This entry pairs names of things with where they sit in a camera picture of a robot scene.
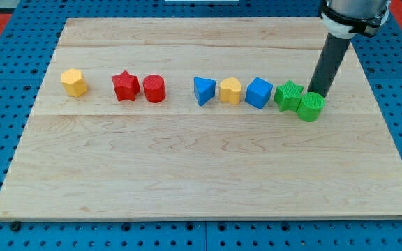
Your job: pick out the red cylinder block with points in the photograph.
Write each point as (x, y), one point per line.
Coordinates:
(154, 88)

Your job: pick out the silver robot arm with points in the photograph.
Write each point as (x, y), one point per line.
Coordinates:
(344, 19)

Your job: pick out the green cylinder block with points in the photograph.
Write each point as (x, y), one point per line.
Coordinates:
(310, 106)

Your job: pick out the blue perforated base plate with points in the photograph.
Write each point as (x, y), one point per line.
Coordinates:
(26, 46)

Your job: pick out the yellow hexagon block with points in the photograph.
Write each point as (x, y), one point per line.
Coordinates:
(74, 82)

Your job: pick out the yellow heart block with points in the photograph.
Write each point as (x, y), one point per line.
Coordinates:
(230, 91)

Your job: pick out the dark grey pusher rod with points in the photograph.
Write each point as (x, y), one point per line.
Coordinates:
(328, 64)

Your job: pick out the wooden board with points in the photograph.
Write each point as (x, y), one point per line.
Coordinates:
(93, 158)

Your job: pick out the green star block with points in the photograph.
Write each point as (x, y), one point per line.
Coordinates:
(288, 96)

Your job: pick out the red star block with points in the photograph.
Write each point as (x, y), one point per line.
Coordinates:
(126, 86)

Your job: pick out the blue triangle block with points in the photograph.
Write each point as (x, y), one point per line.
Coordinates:
(204, 89)

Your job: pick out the blue cube block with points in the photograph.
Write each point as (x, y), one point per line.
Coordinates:
(258, 93)

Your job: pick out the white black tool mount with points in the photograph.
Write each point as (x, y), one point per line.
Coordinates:
(344, 19)

